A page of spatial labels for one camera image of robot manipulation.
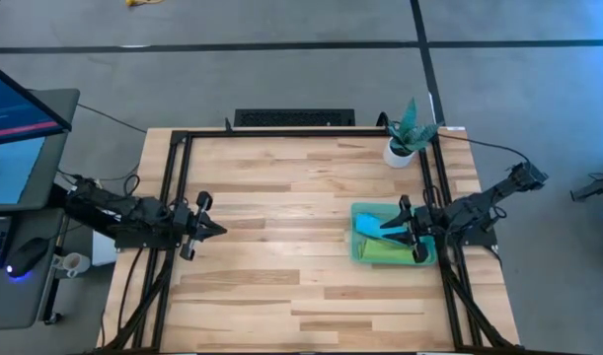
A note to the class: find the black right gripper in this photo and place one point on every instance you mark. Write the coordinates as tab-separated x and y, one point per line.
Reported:
414	222

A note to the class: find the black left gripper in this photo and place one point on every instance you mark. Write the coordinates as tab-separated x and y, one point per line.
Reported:
192	224

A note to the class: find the green microfiber towel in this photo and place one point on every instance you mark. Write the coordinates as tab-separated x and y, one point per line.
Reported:
385	251

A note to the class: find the blue microfiber towel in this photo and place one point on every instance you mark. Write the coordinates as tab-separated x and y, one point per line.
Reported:
372	226

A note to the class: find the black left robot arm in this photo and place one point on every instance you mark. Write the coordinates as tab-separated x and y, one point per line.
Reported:
118	212

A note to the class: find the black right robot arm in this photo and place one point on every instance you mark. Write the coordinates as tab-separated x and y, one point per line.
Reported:
483	202

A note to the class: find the translucent teal plastic basket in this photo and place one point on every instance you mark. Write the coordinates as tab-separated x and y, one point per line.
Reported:
375	207

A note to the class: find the green plant in white pot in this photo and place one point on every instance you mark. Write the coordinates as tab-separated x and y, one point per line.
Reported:
397	158

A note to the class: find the white box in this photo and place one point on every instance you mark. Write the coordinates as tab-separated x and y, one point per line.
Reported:
101	251

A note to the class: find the black floor grille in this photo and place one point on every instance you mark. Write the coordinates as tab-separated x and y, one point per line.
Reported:
291	117

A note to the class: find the white mug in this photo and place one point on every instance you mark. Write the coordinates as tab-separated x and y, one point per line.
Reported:
76	263

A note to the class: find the gray computer desk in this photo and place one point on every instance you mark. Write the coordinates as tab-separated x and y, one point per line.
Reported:
59	163

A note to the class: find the black computer mouse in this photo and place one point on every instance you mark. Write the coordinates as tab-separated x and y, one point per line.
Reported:
24	256

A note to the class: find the black floor stand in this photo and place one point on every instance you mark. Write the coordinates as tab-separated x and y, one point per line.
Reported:
589	190

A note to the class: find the computer monitor with blue screen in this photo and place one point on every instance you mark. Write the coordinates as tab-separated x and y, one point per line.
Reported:
15	108

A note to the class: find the black aluminium table frame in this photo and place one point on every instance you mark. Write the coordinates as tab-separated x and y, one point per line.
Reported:
281	133

